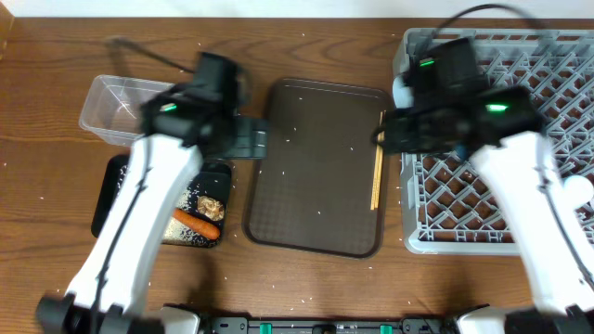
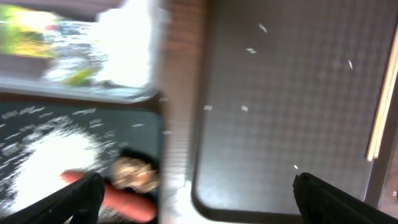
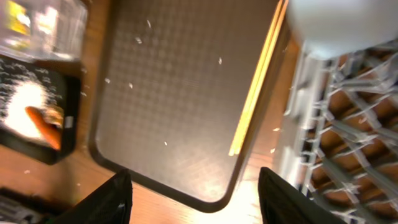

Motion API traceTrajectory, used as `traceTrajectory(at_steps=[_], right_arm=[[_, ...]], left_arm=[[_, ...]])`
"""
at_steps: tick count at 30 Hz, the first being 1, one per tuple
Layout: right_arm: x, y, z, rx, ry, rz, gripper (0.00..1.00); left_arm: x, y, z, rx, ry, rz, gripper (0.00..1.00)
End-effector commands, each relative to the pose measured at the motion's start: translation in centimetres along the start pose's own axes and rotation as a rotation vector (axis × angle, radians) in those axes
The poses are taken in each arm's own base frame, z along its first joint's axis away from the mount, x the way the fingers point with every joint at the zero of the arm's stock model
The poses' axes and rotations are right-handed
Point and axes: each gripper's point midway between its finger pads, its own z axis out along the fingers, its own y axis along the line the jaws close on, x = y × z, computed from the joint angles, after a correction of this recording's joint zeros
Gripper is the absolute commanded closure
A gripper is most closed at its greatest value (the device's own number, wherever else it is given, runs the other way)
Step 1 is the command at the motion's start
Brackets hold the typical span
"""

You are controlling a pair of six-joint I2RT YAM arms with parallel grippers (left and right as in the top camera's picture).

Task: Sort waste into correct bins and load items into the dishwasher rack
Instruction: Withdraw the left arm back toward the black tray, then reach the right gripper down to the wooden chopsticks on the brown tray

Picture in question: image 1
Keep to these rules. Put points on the dark blue plate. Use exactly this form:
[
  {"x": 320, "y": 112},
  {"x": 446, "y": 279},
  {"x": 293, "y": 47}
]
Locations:
[{"x": 462, "y": 152}]

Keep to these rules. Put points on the light blue rice bowl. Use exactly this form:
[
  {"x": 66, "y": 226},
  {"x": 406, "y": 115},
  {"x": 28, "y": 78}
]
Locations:
[{"x": 402, "y": 94}]

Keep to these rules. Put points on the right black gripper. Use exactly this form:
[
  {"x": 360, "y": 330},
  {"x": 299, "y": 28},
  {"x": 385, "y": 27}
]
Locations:
[{"x": 395, "y": 132}]

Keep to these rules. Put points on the grey dishwasher rack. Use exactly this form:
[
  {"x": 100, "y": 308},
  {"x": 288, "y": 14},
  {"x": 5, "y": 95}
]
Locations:
[{"x": 447, "y": 209}]

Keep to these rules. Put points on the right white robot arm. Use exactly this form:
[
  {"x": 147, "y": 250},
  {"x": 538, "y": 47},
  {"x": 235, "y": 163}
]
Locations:
[{"x": 452, "y": 108}]

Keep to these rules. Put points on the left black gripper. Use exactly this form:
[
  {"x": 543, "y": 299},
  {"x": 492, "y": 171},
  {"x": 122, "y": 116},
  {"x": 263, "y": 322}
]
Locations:
[{"x": 253, "y": 137}]

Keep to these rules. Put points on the clear plastic bin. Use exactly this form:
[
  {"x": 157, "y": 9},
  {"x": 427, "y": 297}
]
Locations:
[{"x": 111, "y": 109}]

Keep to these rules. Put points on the pile of white rice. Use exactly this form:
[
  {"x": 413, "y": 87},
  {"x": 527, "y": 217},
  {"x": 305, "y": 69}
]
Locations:
[{"x": 180, "y": 234}]

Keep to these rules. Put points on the orange carrot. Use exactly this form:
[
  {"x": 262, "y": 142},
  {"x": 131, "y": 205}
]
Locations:
[{"x": 197, "y": 225}]

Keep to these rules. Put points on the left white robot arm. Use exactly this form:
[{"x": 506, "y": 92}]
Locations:
[{"x": 180, "y": 127}]

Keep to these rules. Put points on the brown food scrap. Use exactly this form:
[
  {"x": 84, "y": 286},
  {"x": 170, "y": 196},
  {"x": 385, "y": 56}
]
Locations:
[{"x": 211, "y": 208}]

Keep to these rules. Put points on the black waste bin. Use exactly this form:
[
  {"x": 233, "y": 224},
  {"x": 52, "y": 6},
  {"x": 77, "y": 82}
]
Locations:
[{"x": 215, "y": 179}]

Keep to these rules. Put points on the dark brown serving tray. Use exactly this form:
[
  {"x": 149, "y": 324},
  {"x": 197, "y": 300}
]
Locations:
[{"x": 320, "y": 185}]

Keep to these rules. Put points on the small blue cup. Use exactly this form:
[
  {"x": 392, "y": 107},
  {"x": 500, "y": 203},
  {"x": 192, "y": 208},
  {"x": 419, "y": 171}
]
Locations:
[{"x": 578, "y": 191}]

